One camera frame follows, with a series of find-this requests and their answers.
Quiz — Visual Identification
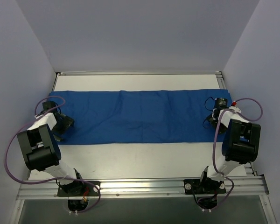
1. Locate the blue surgical cloth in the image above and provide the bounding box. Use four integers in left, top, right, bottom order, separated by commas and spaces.
50, 89, 231, 145

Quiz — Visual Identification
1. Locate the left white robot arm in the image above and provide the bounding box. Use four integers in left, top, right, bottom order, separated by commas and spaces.
17, 101, 85, 196

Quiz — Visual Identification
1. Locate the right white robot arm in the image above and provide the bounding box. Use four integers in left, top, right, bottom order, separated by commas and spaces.
198, 98, 263, 193

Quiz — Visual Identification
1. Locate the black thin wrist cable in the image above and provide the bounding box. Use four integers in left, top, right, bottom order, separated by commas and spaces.
202, 96, 217, 129

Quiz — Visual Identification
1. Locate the back aluminium frame rail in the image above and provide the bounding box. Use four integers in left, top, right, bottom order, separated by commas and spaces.
59, 71, 222, 76

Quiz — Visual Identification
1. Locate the aluminium frame rail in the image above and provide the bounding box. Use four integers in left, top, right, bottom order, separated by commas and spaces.
59, 71, 222, 76
216, 71, 254, 177
16, 176, 269, 200

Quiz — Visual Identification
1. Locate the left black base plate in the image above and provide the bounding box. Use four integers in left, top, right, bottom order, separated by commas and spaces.
57, 181, 101, 197

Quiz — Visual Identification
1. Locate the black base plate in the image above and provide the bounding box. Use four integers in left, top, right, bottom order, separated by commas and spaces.
57, 181, 101, 197
183, 179, 226, 195

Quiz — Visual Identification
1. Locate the front aluminium frame rail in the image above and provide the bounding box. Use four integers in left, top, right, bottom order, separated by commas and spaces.
16, 176, 269, 200

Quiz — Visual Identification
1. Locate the right aluminium frame rail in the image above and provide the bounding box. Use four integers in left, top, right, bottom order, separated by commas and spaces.
216, 71, 254, 177

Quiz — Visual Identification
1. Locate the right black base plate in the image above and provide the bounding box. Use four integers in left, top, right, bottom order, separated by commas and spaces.
183, 179, 226, 195

